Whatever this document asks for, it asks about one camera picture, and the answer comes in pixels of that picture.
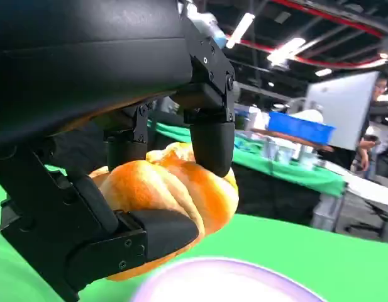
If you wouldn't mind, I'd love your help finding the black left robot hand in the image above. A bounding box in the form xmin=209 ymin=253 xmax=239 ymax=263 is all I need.
xmin=0 ymin=0 xmax=237 ymax=302

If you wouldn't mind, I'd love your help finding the orange and white bread roll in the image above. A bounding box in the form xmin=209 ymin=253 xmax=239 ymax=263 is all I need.
xmin=88 ymin=142 xmax=240 ymax=282

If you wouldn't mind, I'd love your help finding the long ceiling light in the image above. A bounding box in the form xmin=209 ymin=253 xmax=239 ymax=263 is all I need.
xmin=226 ymin=13 xmax=256 ymax=50
xmin=266 ymin=36 xmax=307 ymax=66

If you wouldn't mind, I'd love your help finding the blue plastic bin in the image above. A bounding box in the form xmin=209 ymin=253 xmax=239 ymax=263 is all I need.
xmin=268 ymin=111 xmax=336 ymax=147

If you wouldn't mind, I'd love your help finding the green-covered workshop table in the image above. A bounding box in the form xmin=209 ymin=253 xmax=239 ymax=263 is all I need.
xmin=148 ymin=121 xmax=348 ymax=198

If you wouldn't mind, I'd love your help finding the white partition panel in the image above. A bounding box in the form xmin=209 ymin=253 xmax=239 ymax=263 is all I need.
xmin=304 ymin=71 xmax=380 ymax=152

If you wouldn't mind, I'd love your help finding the lilac plate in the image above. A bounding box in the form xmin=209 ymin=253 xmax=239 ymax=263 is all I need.
xmin=130 ymin=257 xmax=327 ymax=302

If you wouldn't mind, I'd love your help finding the green table cloth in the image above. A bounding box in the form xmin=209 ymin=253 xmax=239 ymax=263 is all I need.
xmin=0 ymin=163 xmax=388 ymax=302

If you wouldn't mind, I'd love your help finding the person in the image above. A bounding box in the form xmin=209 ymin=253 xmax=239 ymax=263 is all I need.
xmin=350 ymin=72 xmax=388 ymax=181

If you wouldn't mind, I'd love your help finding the white workshop table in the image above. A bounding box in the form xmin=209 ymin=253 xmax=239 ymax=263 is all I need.
xmin=322 ymin=159 xmax=388 ymax=216

